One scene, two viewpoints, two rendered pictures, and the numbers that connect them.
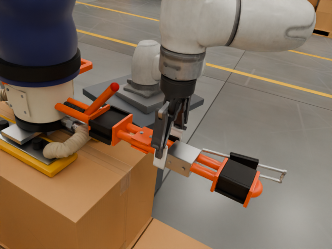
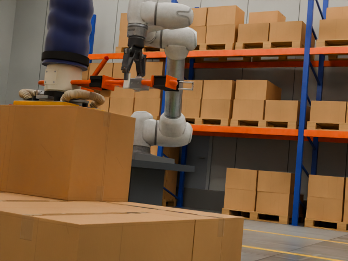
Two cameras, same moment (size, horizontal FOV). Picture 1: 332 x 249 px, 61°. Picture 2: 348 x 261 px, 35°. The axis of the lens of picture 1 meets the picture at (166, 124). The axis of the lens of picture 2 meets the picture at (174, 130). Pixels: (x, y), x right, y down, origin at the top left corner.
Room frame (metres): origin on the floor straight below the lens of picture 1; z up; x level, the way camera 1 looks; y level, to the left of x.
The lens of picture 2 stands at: (-1.81, -0.63, 0.70)
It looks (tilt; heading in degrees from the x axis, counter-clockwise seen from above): 4 degrees up; 10
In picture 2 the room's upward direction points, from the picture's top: 5 degrees clockwise
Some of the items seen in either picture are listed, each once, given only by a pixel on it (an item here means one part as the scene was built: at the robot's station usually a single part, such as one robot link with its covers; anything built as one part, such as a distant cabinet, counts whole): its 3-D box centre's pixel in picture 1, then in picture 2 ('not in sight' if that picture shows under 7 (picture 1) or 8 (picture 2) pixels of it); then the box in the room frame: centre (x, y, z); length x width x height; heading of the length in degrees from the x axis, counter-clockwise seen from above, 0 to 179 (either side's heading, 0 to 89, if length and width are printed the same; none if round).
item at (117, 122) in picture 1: (110, 124); (102, 83); (0.61, 0.15, 1.08); 0.10 x 0.08 x 0.06; 156
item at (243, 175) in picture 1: (235, 181); (163, 82); (0.46, -0.17, 1.07); 0.08 x 0.07 x 0.05; 66
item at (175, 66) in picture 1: (181, 61); (136, 32); (0.54, -0.01, 1.30); 0.09 x 0.09 x 0.06
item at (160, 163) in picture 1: (160, 155); (126, 80); (0.51, 0.00, 1.08); 0.03 x 0.01 x 0.07; 65
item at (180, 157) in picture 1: (182, 158); (139, 84); (0.52, -0.05, 1.07); 0.07 x 0.07 x 0.04; 66
